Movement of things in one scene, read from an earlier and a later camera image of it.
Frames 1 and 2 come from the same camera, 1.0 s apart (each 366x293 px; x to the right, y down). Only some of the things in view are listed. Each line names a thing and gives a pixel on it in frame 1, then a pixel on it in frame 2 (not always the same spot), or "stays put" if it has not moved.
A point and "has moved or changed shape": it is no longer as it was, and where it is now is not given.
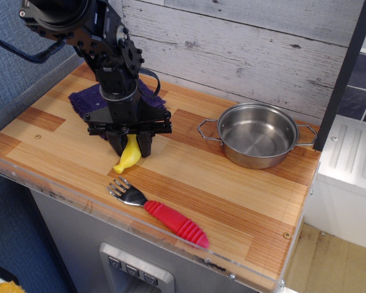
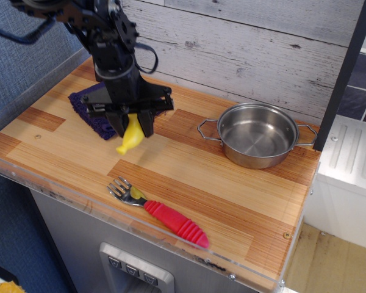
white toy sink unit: [343, 201] stays put
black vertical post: [346, 75] stays put
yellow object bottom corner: [9, 287] stays put
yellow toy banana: [131, 154] has moved or changed shape
